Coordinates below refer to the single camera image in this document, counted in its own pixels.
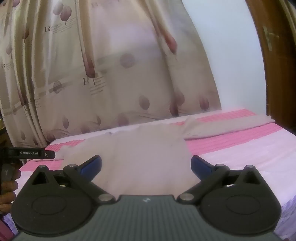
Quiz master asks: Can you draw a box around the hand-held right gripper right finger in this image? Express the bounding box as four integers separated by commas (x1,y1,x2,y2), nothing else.
177,155,262,204

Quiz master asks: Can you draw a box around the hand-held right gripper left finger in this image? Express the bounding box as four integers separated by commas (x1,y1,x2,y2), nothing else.
32,155,115,204

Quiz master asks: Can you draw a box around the beige knit sweater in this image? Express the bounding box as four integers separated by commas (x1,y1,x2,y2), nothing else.
54,115,276,195

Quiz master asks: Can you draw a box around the person's left hand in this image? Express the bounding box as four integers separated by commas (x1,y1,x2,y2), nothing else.
0,170,20,215

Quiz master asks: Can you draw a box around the pink checked bed sheet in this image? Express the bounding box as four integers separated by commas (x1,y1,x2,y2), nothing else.
0,108,296,241

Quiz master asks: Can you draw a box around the beige leaf print curtain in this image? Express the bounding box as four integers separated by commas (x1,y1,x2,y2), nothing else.
0,0,223,149

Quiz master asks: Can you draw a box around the brown wooden door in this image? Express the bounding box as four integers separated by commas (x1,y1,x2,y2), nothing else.
245,0,296,136

